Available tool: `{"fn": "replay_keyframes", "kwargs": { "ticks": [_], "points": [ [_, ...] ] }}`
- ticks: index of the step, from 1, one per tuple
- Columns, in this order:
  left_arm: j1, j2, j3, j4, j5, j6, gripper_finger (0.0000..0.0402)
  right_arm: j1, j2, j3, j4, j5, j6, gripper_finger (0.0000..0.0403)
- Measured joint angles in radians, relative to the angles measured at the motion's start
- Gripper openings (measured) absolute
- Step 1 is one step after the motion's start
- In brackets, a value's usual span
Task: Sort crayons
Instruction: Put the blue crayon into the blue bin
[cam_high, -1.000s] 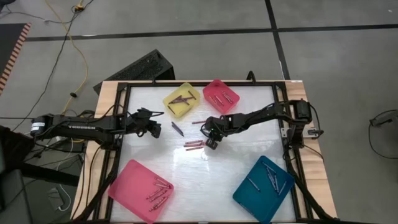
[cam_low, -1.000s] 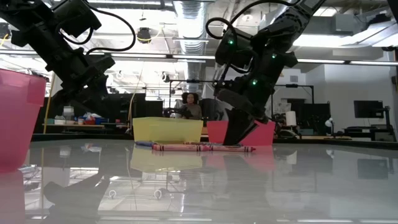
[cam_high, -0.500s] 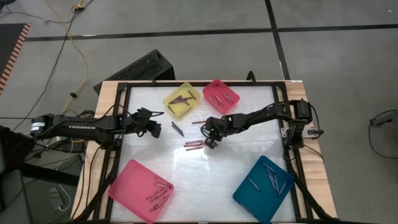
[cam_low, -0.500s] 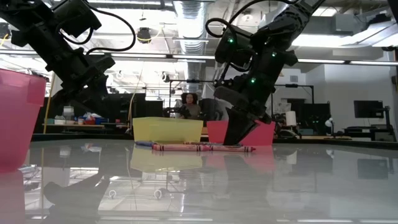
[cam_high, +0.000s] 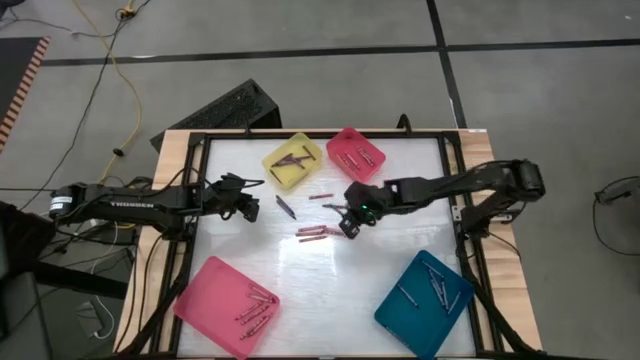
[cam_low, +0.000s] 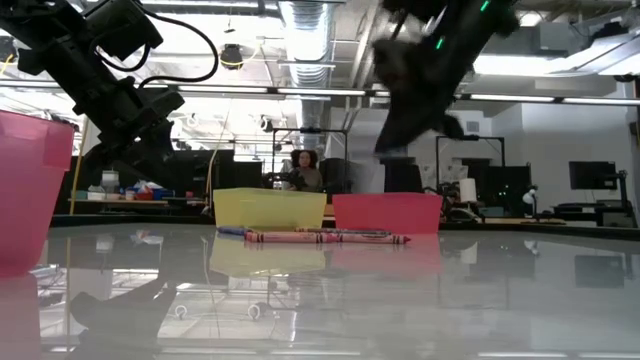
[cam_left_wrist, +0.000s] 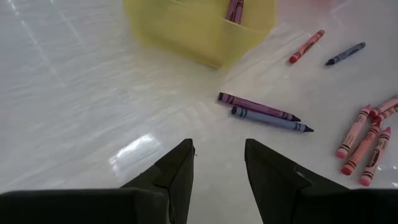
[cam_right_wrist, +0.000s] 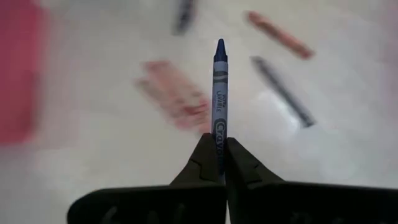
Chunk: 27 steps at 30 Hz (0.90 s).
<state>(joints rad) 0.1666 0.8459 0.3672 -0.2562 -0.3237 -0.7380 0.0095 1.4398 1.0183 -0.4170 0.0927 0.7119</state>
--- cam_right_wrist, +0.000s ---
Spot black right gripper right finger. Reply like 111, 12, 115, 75
224, 137, 398, 224

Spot blue crayon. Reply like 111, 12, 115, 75
211, 38, 229, 184

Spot red crayon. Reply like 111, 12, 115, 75
244, 10, 315, 60
141, 60, 213, 127

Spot pink plastic bin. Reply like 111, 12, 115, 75
0, 0, 47, 146

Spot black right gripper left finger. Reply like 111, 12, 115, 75
67, 133, 227, 224

